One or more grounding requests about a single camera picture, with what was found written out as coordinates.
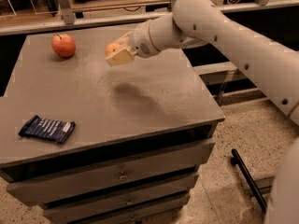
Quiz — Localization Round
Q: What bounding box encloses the orange fruit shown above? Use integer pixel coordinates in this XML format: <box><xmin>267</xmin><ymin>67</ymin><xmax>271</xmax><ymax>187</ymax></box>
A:
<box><xmin>106</xmin><ymin>42</ymin><xmax>120</xmax><ymax>56</ymax></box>

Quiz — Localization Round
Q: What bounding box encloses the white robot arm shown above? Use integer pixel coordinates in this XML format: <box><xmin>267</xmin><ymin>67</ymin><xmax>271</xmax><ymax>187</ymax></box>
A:
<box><xmin>106</xmin><ymin>0</ymin><xmax>299</xmax><ymax>224</ymax></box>

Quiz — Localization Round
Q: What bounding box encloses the grey metal railing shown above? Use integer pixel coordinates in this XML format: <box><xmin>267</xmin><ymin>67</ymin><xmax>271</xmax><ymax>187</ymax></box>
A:
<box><xmin>0</xmin><ymin>0</ymin><xmax>298</xmax><ymax>36</ymax></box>

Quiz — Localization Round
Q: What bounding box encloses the blue snack packet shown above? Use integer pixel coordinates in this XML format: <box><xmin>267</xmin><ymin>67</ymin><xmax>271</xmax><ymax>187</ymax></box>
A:
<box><xmin>18</xmin><ymin>115</ymin><xmax>76</xmax><ymax>144</ymax></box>

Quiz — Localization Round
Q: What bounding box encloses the grey drawer cabinet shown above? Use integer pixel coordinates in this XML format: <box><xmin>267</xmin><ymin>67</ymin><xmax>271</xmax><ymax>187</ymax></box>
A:
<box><xmin>0</xmin><ymin>26</ymin><xmax>224</xmax><ymax>224</ymax></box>

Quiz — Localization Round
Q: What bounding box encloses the red apple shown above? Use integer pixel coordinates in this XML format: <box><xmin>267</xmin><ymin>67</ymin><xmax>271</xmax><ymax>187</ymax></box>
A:
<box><xmin>51</xmin><ymin>34</ymin><xmax>76</xmax><ymax>58</ymax></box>

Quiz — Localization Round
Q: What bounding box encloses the black metal bar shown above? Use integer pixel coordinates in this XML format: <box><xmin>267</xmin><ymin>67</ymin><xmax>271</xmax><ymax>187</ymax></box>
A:
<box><xmin>230</xmin><ymin>148</ymin><xmax>267</xmax><ymax>214</ymax></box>

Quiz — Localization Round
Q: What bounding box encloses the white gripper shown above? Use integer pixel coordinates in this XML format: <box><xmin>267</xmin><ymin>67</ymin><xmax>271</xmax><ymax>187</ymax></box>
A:
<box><xmin>106</xmin><ymin>20</ymin><xmax>159</xmax><ymax>66</ymax></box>

